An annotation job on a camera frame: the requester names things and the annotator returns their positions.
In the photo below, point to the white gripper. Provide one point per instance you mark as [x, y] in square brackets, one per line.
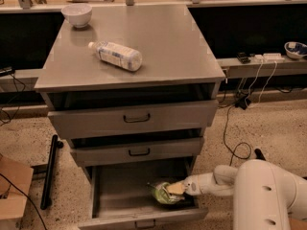
[193, 187]

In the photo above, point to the green jalapeno chip bag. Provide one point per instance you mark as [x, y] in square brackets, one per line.
[161, 195]

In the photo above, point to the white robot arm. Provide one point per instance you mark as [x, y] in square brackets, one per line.
[265, 196]

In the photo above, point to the grey open bottom drawer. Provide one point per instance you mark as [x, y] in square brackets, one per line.
[122, 196]

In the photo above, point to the grey top drawer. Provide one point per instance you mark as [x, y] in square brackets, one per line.
[100, 122]

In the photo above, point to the grey middle drawer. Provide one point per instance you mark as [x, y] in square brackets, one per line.
[136, 152]

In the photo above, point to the grey metal drawer cabinet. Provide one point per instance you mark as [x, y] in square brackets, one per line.
[177, 67]

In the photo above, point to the black bar right floor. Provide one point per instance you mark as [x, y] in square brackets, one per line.
[259, 154]

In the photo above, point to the black bar floor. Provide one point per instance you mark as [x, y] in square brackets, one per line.
[259, 154]
[46, 200]

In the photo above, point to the black power adapter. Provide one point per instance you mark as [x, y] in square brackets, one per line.
[243, 103]

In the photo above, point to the cardboard box right corner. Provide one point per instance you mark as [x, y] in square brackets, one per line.
[296, 224]

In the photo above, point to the black bar left floor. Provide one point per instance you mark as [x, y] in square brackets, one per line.
[46, 200]

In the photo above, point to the clear plastic water bottle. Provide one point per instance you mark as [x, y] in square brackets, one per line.
[118, 55]

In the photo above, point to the black small device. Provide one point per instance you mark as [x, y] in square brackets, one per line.
[243, 58]

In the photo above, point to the white power strip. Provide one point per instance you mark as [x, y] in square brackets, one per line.
[270, 57]

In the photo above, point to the cardboard box left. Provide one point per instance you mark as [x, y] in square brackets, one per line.
[15, 181]

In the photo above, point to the blue patterned bowl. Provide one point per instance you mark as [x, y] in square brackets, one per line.
[295, 50]

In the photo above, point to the white ceramic bowl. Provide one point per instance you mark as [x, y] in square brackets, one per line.
[78, 15]

